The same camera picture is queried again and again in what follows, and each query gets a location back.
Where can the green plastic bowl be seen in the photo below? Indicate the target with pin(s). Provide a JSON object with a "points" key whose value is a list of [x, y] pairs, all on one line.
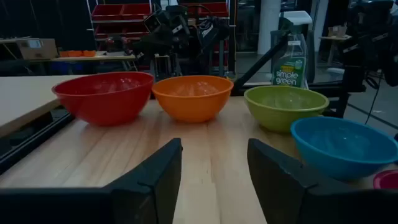
{"points": [[270, 116]]}

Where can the orange plastic bowl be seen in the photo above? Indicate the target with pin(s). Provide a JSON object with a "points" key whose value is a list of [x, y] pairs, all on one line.
{"points": [[192, 107]]}

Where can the black background equipment stand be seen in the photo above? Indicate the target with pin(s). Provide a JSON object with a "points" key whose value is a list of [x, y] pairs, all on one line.
{"points": [[370, 40]]}

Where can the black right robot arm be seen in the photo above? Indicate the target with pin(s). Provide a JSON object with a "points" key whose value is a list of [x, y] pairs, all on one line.
{"points": [[174, 40]]}

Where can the orange tray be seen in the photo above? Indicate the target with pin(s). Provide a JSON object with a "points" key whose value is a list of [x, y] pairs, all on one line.
{"points": [[89, 53], [71, 53]]}

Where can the green cleaner spray bottle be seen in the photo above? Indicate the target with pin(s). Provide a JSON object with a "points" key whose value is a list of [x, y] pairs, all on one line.
{"points": [[289, 71]]}

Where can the small background table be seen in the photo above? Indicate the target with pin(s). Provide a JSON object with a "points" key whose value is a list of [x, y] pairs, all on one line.
{"points": [[334, 42]]}

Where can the small pink plastic bowl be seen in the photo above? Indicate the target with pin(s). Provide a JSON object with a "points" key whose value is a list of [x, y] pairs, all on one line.
{"points": [[388, 181]]}

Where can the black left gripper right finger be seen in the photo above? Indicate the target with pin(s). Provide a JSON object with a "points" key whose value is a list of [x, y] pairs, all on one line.
{"points": [[289, 199]]}

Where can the wooden background workbench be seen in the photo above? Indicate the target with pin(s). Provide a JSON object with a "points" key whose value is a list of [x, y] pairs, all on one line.
{"points": [[93, 58]]}

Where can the blue plastic bowl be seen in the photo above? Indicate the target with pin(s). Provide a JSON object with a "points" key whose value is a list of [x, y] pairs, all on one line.
{"points": [[335, 163]]}

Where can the large red plastic bowl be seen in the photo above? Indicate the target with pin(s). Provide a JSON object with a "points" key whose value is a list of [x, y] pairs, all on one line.
{"points": [[105, 104]]}

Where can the light wooden shelf board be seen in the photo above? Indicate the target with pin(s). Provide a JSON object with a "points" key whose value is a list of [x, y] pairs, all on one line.
{"points": [[25, 99]]}

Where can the cardboard box with label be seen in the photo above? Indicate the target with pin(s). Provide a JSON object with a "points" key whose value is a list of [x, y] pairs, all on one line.
{"points": [[37, 49]]}

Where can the small cardboard box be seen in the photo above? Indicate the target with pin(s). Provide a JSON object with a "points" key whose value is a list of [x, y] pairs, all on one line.
{"points": [[337, 31]]}

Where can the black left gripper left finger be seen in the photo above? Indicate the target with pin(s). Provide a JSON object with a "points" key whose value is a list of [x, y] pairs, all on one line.
{"points": [[140, 199]]}

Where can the white round pillar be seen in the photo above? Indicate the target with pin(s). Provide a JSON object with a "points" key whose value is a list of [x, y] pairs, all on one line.
{"points": [[269, 28]]}

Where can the red storage bin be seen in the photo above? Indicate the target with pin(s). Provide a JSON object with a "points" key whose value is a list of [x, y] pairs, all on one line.
{"points": [[136, 11], [121, 30], [214, 9], [105, 12]]}

